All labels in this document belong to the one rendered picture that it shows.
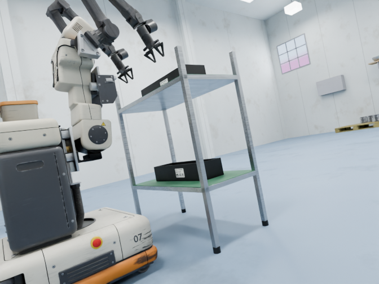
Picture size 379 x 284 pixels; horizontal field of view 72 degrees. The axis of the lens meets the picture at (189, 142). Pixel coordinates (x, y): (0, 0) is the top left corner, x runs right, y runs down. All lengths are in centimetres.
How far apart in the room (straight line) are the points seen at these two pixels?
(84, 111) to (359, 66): 1039
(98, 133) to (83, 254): 59
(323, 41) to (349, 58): 119
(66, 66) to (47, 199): 70
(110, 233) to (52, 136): 50
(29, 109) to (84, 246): 68
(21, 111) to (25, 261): 65
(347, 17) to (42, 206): 1118
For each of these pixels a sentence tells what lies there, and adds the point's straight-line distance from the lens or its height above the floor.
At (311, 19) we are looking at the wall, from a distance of 1213.
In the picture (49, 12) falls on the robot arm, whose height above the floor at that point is 154.
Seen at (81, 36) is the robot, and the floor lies 119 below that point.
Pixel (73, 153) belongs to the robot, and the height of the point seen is 65.
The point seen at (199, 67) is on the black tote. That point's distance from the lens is 171.
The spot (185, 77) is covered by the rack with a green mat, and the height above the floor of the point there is 93.
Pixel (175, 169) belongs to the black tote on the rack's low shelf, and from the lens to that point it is 180.
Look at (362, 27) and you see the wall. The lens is 1133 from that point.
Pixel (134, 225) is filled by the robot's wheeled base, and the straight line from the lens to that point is 134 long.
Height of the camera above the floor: 59
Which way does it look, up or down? level
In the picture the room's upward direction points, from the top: 11 degrees counter-clockwise
